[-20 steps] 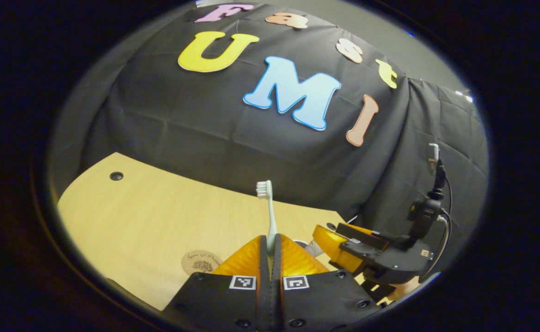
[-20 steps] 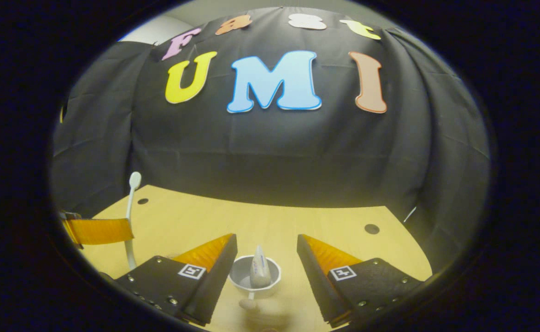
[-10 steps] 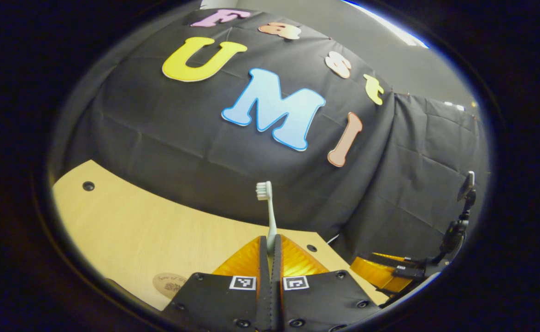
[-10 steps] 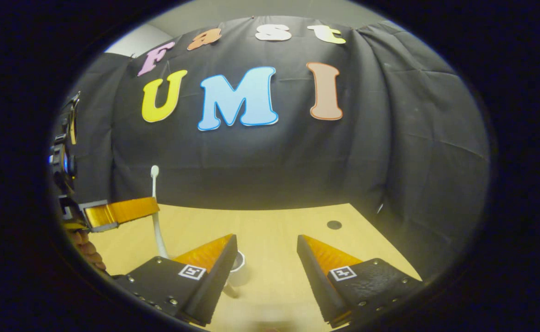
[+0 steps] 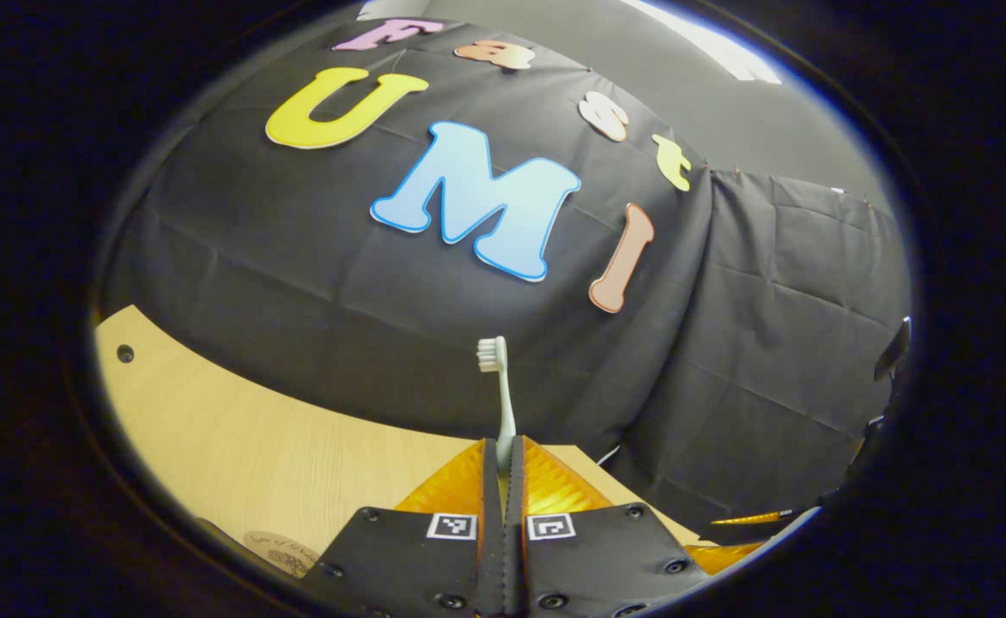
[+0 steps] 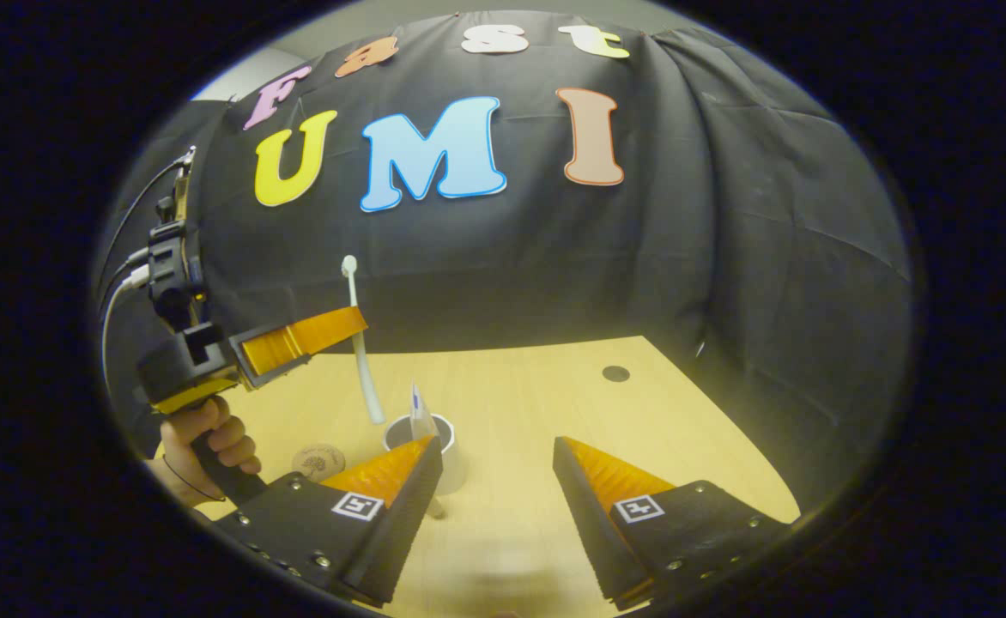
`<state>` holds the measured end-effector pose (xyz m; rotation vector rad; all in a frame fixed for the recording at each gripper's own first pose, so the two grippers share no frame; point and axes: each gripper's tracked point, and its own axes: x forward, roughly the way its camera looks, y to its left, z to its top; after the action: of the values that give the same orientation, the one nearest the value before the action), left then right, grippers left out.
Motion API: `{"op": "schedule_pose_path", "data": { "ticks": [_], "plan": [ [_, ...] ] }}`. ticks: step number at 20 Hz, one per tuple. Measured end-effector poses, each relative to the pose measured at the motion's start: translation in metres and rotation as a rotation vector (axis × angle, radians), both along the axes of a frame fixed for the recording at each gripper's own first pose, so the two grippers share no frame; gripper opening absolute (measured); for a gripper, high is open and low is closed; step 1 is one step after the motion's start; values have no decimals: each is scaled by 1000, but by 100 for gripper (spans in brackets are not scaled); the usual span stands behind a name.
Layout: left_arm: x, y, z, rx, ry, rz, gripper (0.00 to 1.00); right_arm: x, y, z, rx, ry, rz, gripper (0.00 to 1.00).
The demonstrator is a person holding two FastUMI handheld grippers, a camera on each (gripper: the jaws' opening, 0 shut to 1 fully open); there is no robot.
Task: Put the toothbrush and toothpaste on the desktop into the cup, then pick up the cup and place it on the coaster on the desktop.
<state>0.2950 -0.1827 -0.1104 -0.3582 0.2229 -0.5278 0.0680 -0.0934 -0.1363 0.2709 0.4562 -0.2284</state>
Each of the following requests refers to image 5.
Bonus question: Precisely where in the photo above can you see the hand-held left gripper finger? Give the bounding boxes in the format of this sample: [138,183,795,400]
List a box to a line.
[301,438,505,618]
[504,435,711,618]

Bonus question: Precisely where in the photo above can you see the pale green toothbrush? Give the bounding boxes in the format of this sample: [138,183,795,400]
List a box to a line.
[477,336,518,473]

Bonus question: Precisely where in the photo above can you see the black backdrop cloth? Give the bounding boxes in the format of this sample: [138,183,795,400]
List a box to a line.
[100,15,912,547]

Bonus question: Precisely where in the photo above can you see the wooden desktop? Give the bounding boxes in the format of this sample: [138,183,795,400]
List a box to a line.
[94,305,718,618]

